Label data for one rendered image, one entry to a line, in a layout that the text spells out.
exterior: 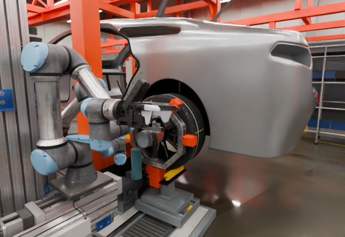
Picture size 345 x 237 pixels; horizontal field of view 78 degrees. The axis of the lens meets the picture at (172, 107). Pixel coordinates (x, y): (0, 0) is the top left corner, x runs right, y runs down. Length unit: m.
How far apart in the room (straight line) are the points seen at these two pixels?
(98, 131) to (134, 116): 0.17
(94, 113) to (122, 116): 0.11
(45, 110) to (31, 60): 0.19
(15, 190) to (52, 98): 0.48
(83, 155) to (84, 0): 1.23
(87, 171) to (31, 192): 0.28
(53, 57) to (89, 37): 0.92
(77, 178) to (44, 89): 0.44
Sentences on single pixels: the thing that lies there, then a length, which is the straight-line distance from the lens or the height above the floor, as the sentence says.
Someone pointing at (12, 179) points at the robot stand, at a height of 0.87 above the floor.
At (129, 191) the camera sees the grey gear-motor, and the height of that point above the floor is 0.32.
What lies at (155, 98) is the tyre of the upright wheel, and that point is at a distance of 1.80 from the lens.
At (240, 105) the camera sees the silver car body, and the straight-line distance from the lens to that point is 1.64.
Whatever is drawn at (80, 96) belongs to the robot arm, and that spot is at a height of 1.22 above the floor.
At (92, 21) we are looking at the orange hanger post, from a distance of 1.91.
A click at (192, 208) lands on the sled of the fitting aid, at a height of 0.16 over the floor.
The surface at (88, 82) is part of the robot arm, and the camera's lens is 0.99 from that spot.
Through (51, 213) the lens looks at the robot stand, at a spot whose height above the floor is 0.76.
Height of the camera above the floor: 1.33
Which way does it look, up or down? 8 degrees down
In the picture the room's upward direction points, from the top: straight up
